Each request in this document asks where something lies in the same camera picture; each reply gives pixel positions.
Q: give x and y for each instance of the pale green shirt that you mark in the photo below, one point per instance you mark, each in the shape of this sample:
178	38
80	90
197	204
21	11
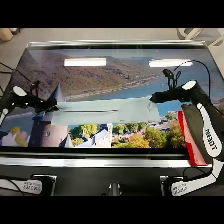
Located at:
110	111

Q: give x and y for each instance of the silver frame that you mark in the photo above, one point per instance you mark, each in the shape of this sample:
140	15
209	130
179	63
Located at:
100	162

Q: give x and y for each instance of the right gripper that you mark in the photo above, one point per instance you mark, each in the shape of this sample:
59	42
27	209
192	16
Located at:
166	96

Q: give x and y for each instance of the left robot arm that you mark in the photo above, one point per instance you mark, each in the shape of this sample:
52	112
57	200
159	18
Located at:
20	99

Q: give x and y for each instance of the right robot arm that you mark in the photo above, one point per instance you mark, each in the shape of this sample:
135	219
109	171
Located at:
203	123

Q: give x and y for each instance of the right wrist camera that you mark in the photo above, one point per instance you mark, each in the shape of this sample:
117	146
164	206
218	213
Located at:
170	79

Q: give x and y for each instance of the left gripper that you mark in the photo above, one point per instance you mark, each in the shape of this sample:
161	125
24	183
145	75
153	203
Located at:
45	105

